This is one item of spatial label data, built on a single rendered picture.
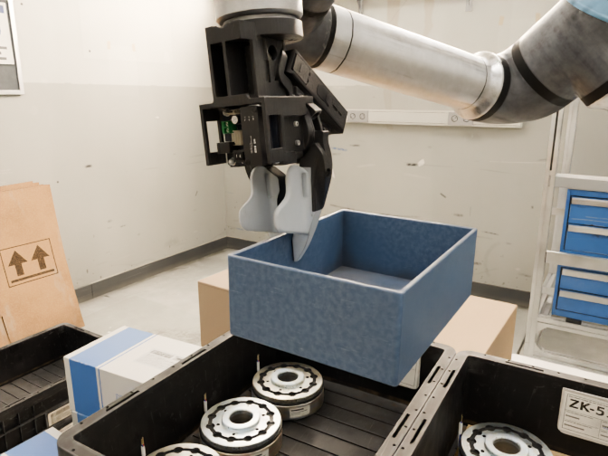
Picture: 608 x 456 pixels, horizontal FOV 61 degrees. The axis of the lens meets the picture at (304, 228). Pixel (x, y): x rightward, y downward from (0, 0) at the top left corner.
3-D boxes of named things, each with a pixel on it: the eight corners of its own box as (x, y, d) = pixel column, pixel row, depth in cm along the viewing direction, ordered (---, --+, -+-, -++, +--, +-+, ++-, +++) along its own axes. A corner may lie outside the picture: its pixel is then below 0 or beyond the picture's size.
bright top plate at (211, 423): (230, 394, 71) (230, 390, 71) (294, 413, 67) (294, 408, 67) (184, 435, 62) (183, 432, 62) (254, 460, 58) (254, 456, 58)
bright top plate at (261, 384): (280, 358, 81) (280, 355, 81) (335, 377, 75) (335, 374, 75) (238, 388, 73) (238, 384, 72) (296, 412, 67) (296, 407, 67)
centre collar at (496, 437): (491, 431, 63) (491, 426, 62) (534, 447, 60) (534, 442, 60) (477, 452, 59) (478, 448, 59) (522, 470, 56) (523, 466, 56)
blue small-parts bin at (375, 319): (340, 267, 59) (342, 208, 58) (471, 294, 52) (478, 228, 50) (228, 334, 43) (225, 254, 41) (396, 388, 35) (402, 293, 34)
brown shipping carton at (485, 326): (407, 348, 116) (411, 282, 112) (508, 377, 104) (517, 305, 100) (342, 415, 92) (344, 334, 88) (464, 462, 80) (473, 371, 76)
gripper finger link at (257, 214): (233, 270, 48) (223, 170, 46) (271, 253, 52) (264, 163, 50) (260, 273, 46) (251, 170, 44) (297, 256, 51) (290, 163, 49)
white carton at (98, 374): (70, 409, 79) (62, 356, 76) (128, 373, 89) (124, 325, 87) (170, 449, 70) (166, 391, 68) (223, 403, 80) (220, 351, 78)
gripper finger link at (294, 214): (264, 274, 46) (251, 170, 44) (301, 257, 50) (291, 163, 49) (292, 277, 44) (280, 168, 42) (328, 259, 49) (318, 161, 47)
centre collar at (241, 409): (235, 405, 68) (234, 401, 68) (267, 414, 66) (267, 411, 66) (213, 426, 64) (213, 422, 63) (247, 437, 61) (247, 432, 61)
